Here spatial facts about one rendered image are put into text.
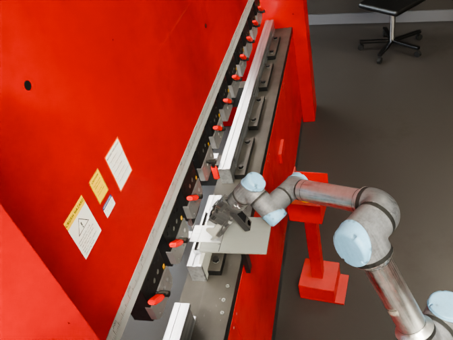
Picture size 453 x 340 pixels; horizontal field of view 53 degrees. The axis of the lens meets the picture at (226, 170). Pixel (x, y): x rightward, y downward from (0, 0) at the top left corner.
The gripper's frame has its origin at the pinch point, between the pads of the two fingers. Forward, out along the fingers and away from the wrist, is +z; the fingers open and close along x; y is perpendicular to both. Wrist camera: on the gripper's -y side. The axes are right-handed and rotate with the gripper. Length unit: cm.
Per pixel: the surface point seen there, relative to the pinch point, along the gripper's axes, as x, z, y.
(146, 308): 50, -16, 19
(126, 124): 24, -52, 48
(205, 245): 6.1, 2.4, 1.7
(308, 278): -44, 51, -77
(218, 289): 17.0, 9.0, -9.8
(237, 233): -0.6, -5.0, -7.0
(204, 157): -16.4, -17.5, 18.2
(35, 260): 85, -83, 47
